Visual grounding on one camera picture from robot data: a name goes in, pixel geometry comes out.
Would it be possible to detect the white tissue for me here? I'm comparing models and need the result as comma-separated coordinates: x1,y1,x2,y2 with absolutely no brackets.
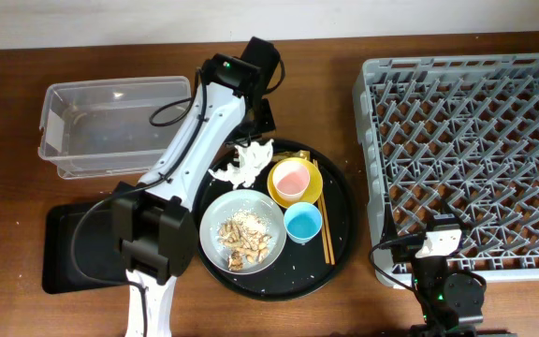
208,139,274,190

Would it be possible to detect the gold snack wrapper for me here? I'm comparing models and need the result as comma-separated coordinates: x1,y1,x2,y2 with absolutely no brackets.
271,150,311,163

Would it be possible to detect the pink cup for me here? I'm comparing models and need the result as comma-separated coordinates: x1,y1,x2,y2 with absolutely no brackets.
272,160,311,202

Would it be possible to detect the yellow bowl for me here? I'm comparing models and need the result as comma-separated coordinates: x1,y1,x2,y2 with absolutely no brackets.
267,158,323,209

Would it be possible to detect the blue cup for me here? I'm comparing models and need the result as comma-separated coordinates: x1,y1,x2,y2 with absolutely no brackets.
284,202,322,244

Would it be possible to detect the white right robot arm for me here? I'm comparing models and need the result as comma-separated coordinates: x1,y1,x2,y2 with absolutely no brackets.
389,211,487,337

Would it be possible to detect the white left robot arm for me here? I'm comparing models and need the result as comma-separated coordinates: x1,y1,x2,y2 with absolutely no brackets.
110,37,284,336

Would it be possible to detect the clear plastic waste bin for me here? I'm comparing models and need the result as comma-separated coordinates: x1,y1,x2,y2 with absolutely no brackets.
37,76,191,180

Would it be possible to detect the grey dishwasher rack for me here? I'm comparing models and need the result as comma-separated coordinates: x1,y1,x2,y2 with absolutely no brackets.
353,53,539,282

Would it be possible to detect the grey plate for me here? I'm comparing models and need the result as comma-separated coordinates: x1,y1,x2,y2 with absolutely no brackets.
199,189,287,275

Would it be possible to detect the peanut shells and rice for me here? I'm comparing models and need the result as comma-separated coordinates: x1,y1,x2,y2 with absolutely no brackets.
218,211,271,271

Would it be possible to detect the round black serving tray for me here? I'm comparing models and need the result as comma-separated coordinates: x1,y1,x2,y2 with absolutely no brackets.
198,139,359,300

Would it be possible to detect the left wooden chopstick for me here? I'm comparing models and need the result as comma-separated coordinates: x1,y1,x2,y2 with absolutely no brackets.
317,183,331,265

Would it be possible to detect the wooden chopstick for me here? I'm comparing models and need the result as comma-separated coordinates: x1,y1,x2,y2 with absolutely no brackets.
317,183,331,265
314,159,337,267

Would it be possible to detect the right wooden chopstick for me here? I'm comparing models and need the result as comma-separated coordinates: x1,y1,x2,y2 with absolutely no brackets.
314,159,337,267

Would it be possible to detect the black rectangular tray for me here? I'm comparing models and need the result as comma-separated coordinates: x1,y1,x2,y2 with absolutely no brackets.
41,202,126,294

